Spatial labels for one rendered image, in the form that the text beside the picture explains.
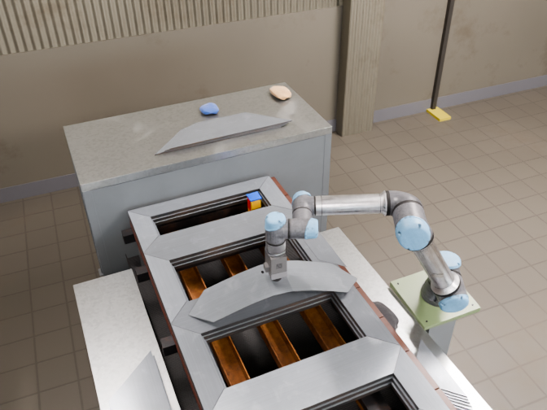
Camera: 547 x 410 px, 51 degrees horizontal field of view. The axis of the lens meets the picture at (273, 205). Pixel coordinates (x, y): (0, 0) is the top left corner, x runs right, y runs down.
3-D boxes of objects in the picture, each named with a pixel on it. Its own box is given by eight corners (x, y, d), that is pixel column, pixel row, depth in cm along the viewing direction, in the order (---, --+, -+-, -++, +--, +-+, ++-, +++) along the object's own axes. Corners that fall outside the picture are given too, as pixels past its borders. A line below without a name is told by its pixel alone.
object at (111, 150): (81, 192, 265) (80, 185, 263) (64, 133, 309) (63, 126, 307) (331, 133, 306) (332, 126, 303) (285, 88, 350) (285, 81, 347)
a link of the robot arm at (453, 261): (452, 268, 250) (458, 246, 241) (460, 292, 240) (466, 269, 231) (425, 268, 251) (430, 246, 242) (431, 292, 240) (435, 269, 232)
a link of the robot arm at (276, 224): (287, 223, 204) (264, 223, 204) (287, 246, 211) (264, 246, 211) (287, 210, 210) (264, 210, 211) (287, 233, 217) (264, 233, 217)
